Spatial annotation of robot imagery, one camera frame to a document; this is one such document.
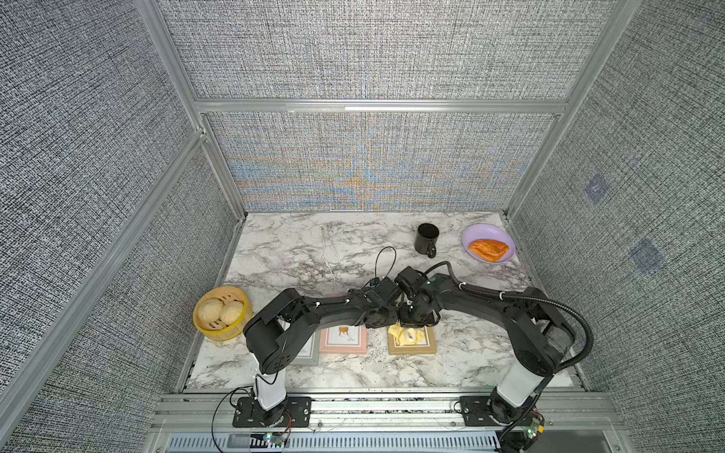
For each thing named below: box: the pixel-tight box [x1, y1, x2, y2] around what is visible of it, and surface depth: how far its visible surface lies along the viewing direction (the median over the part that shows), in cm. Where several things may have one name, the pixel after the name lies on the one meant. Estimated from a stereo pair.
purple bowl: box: [461, 222, 517, 265], surface depth 108 cm
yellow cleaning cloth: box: [387, 321, 425, 347], surface depth 85 cm
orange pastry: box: [469, 239, 510, 263], surface depth 106 cm
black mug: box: [414, 222, 440, 259], surface depth 105 cm
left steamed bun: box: [197, 298, 223, 323], surface depth 88 cm
